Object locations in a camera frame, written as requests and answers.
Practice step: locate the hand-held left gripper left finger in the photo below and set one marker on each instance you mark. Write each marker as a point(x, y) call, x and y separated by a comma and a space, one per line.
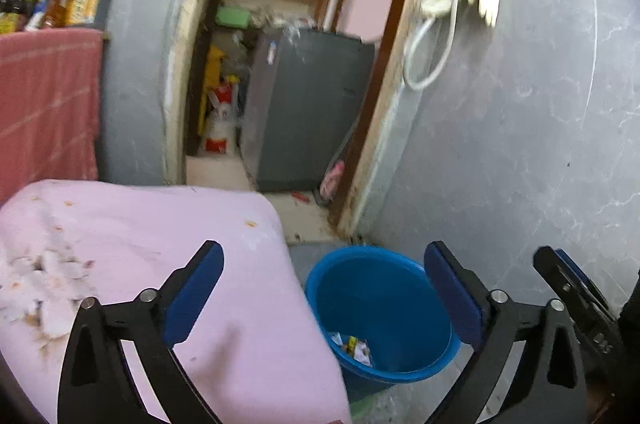
point(195, 294)

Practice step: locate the blue plastic bucket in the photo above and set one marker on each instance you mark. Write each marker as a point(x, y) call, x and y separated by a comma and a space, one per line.
point(380, 294)

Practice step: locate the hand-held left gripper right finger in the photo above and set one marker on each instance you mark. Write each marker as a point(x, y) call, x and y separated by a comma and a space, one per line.
point(455, 294)

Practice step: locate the yellow plastic bag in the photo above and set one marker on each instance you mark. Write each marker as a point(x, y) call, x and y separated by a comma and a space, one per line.
point(211, 79)

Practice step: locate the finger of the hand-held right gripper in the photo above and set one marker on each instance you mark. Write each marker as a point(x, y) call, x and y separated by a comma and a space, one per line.
point(575, 266)
point(565, 286)

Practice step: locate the pink blanket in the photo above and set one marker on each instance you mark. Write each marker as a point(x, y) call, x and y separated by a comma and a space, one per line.
point(150, 229)

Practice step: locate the small red stick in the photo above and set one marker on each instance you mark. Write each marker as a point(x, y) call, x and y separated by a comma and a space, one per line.
point(301, 197)

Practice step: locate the red white sack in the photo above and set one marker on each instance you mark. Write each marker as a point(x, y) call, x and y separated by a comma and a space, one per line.
point(220, 129)

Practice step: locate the white yellow wrapper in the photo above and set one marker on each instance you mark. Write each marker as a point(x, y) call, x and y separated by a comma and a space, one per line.
point(361, 350)

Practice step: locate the green box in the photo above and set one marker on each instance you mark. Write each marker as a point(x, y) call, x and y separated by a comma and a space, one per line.
point(232, 17)

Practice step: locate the dark brown door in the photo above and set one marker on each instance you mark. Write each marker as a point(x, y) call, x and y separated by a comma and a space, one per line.
point(197, 79)

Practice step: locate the worn wooden door frame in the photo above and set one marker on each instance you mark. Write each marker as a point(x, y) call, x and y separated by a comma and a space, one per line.
point(175, 79)

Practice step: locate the pink cleaning brush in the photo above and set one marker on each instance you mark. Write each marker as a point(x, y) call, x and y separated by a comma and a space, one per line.
point(332, 179)

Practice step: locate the grey washing machine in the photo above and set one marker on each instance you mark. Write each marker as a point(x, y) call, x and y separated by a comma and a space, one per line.
point(310, 114)

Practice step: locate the red checked cloth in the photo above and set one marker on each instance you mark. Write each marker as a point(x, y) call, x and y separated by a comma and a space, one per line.
point(45, 104)

